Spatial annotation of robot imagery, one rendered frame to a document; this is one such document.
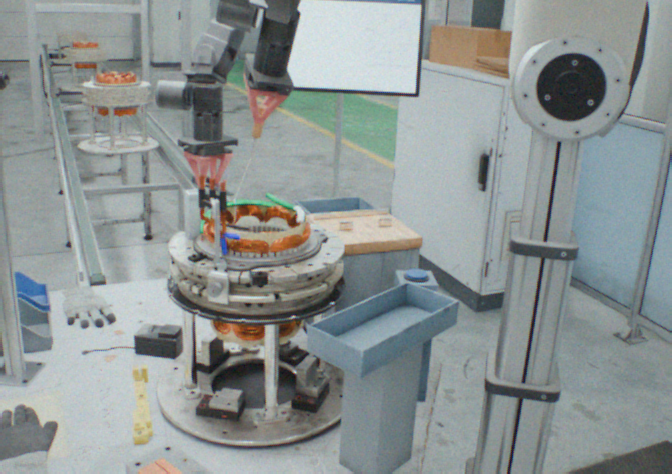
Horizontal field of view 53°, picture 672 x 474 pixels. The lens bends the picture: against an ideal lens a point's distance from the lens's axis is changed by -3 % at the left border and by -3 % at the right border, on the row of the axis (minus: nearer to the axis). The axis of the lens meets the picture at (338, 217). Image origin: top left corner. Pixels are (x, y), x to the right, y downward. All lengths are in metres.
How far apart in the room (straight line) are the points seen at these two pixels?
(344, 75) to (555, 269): 1.28
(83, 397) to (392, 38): 1.43
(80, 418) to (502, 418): 0.76
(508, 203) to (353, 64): 1.52
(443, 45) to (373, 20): 1.79
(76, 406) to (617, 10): 1.14
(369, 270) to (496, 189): 2.09
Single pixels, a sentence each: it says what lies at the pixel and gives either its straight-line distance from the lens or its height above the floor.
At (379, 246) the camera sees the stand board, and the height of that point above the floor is 1.05.
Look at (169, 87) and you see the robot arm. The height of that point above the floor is 1.36.
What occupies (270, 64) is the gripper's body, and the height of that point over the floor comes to 1.43.
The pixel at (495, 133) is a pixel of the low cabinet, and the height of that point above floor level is 0.95.
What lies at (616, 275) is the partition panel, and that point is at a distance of 3.69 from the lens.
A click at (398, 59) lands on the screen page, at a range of 2.25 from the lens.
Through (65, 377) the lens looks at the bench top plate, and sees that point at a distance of 1.50.
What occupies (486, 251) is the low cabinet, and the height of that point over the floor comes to 0.34.
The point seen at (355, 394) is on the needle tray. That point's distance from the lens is 1.13.
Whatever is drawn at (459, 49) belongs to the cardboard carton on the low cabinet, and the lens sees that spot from 3.92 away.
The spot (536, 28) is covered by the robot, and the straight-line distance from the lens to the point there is 1.02.
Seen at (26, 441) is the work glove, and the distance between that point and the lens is 1.30.
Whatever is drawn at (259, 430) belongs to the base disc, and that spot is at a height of 0.80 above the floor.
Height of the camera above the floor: 1.53
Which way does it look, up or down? 18 degrees down
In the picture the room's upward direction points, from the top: 3 degrees clockwise
